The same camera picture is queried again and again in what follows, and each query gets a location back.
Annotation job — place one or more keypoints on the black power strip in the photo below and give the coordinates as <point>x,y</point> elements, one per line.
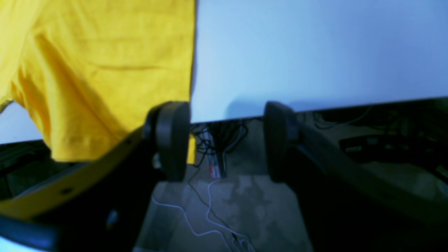
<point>392,149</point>

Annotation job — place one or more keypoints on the orange yellow t-shirt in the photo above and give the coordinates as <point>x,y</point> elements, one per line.
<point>88,71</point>

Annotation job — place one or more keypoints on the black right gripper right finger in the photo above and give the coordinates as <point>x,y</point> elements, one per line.
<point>346,208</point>

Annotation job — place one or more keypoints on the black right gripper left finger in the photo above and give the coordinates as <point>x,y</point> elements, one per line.
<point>102,205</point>

